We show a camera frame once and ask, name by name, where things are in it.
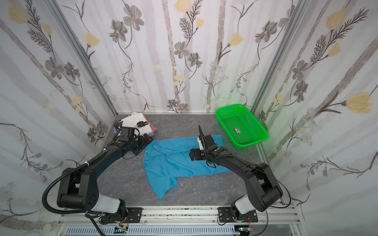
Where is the blue t shirt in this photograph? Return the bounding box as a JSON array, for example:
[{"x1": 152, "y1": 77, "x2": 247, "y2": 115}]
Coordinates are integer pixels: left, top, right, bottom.
[{"x1": 143, "y1": 137, "x2": 230, "y2": 200}]

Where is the black mounting plate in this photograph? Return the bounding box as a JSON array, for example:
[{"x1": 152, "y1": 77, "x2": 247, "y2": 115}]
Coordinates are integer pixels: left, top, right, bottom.
[
  {"x1": 217, "y1": 207, "x2": 258, "y2": 223},
  {"x1": 99, "y1": 207, "x2": 143, "y2": 225}
]

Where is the white slotted cable duct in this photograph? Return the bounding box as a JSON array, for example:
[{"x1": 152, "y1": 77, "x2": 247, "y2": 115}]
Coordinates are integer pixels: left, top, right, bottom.
[{"x1": 64, "y1": 225, "x2": 241, "y2": 236}]

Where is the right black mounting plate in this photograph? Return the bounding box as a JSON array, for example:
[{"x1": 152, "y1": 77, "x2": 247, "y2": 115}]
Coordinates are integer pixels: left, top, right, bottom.
[{"x1": 217, "y1": 207, "x2": 258, "y2": 223}]

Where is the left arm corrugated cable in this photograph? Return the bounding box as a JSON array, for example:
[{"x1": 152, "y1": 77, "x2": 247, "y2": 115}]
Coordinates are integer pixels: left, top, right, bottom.
[{"x1": 41, "y1": 163, "x2": 98, "y2": 215}]

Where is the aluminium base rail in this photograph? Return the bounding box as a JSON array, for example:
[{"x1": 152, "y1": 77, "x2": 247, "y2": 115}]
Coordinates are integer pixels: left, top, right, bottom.
[{"x1": 53, "y1": 206, "x2": 306, "y2": 236}]

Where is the red folded shirt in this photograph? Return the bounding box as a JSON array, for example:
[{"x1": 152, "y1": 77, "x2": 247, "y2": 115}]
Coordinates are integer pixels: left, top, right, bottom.
[{"x1": 144, "y1": 116, "x2": 158, "y2": 132}]

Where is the green plastic basket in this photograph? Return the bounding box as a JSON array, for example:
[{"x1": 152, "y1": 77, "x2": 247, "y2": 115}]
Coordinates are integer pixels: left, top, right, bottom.
[{"x1": 216, "y1": 104, "x2": 269, "y2": 149}]

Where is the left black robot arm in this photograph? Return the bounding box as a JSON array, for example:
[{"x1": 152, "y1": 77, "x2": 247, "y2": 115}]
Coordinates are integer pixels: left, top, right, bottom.
[{"x1": 57, "y1": 127, "x2": 153, "y2": 223}]

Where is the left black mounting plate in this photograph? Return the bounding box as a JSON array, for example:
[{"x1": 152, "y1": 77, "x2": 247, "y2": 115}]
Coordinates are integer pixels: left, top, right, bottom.
[{"x1": 99, "y1": 207, "x2": 143, "y2": 225}]

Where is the white black folded shirt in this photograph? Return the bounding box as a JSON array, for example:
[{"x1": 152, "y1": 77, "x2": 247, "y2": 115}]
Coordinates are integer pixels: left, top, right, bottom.
[{"x1": 121, "y1": 112, "x2": 152, "y2": 135}]

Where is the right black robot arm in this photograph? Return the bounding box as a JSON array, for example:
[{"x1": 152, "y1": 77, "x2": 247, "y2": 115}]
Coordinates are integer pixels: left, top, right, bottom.
[{"x1": 189, "y1": 135, "x2": 284, "y2": 222}]

